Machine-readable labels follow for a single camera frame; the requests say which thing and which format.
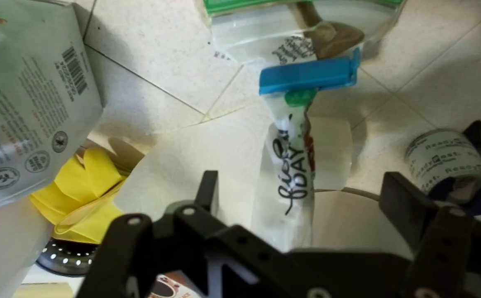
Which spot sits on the clear plastic bag blue clip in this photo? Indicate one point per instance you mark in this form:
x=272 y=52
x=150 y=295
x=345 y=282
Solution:
x=292 y=160

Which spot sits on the small labelled jar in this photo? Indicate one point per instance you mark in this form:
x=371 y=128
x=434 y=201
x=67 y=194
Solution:
x=444 y=160

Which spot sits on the round metal sink strainer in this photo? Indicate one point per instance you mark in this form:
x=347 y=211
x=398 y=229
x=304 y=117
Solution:
x=67 y=259

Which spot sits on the white carton with barcode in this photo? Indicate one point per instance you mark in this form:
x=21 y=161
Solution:
x=26 y=110

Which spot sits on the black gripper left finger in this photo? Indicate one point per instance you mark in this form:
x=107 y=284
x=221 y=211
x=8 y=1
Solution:
x=135 y=249

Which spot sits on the yellow paper napkins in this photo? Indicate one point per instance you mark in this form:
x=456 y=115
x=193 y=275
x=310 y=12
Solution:
x=80 y=188

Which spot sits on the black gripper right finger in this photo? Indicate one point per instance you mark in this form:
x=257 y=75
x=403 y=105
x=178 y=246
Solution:
x=439 y=242

